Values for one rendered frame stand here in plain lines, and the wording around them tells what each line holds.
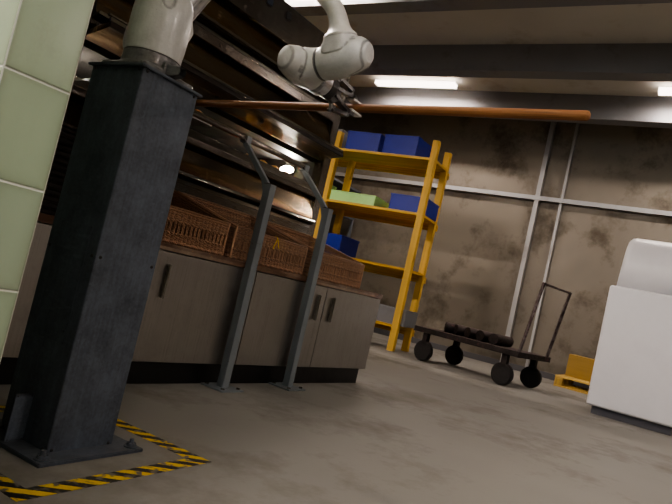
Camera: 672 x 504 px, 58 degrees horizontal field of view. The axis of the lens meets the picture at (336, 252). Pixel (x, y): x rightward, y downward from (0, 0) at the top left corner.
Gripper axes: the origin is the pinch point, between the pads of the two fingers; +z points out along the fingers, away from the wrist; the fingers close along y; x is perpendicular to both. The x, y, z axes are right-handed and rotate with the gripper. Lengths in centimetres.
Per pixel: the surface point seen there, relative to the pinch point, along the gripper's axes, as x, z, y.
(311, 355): -65, 107, 102
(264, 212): -61, 36, 37
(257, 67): -120, 68, -47
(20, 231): 37, -126, 67
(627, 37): -12, 444, -247
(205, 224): -71, 12, 50
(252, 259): -61, 36, 59
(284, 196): -120, 118, 15
